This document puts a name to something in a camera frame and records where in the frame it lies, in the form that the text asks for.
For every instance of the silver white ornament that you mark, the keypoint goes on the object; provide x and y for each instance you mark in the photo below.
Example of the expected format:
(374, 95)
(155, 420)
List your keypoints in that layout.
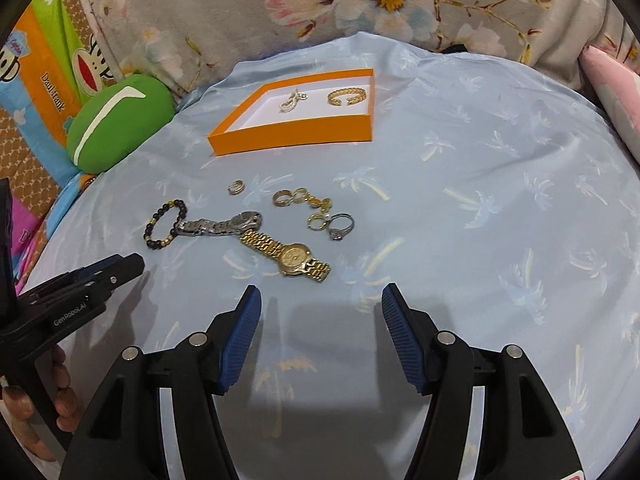
(292, 100)

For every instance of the person's left hand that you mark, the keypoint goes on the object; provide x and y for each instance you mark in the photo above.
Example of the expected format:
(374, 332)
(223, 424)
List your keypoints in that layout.
(65, 405)

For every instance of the pink pillow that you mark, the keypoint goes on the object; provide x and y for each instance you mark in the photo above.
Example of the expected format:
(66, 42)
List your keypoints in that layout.
(615, 85)

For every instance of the grey floral blanket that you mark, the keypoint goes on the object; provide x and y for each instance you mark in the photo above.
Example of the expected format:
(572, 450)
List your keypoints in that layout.
(225, 5)

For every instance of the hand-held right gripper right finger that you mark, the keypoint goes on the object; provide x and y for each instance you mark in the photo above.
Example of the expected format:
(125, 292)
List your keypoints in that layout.
(400, 340)

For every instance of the green plush cushion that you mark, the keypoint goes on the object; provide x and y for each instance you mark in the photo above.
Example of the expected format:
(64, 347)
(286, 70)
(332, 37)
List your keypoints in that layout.
(120, 125)

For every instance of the cartoon printed blanket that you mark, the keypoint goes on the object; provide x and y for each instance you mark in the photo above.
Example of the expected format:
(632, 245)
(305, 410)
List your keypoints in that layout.
(45, 90)

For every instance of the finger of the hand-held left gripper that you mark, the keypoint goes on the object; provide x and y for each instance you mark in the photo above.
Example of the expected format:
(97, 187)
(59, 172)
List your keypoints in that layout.
(112, 266)

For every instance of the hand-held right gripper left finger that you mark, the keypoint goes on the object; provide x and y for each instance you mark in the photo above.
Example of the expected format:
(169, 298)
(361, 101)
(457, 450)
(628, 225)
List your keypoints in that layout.
(242, 340)

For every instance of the light blue palm-print cloth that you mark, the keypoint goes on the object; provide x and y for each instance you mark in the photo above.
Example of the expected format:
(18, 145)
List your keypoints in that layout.
(475, 185)

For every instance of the orange jewelry box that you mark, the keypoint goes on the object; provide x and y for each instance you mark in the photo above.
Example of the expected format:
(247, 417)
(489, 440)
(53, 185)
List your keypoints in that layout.
(280, 140)

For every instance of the gold wristwatch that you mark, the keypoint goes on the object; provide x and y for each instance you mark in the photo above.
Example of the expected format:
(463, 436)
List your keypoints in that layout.
(292, 256)

